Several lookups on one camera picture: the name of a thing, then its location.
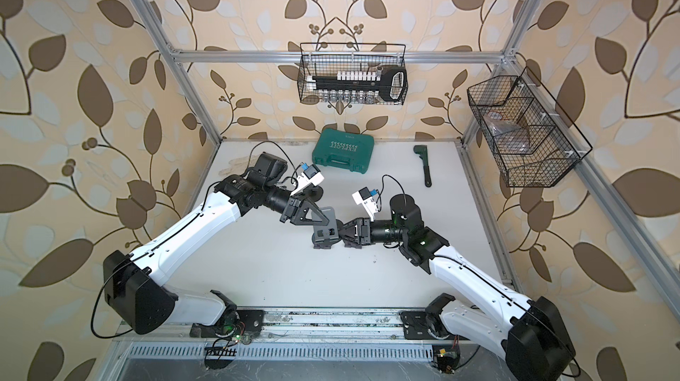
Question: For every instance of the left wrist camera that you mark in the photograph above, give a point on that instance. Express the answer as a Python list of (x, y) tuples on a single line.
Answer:
[(310, 176)]

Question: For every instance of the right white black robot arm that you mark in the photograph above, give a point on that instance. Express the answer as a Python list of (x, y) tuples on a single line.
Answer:
[(529, 334)]

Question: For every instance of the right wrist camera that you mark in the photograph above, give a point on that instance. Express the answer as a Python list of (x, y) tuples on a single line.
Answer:
[(368, 199)]

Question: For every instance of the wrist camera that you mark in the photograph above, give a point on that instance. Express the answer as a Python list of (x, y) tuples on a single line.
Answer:
[(368, 199), (310, 176)]

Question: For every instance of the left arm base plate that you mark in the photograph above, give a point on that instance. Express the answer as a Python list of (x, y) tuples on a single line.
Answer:
[(244, 323)]

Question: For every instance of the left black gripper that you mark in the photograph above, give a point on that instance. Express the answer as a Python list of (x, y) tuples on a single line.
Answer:
[(294, 208)]

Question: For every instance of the black phone stand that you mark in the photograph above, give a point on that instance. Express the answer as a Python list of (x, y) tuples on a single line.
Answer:
[(314, 193), (325, 233)]

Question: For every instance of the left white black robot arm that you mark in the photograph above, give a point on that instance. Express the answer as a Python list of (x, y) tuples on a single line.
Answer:
[(136, 284)]

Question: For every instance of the black wire basket right wall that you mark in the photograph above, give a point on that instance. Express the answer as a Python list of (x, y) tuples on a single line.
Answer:
[(531, 137)]

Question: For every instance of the clear plastic bag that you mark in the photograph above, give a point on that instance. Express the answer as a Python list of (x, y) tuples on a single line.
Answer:
[(508, 137)]

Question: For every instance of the black socket set holder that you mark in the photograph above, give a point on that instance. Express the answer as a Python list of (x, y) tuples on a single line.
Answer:
[(382, 86)]

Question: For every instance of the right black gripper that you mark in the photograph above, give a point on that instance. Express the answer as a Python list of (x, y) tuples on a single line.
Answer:
[(363, 233)]

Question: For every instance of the green black hand tool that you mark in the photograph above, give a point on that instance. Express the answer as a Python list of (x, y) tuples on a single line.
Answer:
[(422, 152)]

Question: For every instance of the black wire basket back wall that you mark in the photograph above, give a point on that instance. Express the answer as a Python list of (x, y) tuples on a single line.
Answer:
[(330, 57)]

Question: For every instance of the black wire basket wall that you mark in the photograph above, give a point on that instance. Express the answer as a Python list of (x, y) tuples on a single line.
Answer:
[(330, 57), (531, 137)]

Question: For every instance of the green plastic tool case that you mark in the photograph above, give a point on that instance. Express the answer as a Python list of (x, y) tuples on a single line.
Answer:
[(340, 149)]

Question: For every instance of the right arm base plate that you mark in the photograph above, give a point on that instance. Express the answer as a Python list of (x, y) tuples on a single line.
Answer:
[(421, 325)]

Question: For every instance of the white work glove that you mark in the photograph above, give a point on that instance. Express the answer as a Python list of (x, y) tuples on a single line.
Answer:
[(236, 166)]

